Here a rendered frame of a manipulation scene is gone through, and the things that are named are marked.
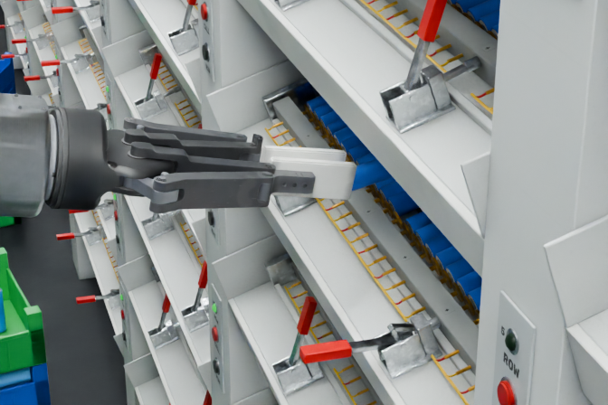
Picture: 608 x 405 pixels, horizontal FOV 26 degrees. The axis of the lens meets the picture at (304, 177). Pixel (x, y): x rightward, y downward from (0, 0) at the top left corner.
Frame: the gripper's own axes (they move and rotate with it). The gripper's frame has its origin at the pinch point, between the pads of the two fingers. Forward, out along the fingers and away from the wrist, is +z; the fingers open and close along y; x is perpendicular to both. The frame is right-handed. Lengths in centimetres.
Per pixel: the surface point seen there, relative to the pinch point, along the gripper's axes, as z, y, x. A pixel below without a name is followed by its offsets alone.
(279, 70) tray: 6.6, 29.0, 1.2
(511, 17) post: -4.0, -32.8, -22.6
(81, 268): 20, 169, 97
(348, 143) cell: 9.1, 13.9, 2.7
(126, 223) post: 11, 99, 52
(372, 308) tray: 4.4, -8.1, 7.6
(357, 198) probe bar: 6.5, 3.6, 3.6
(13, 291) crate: -9, 77, 53
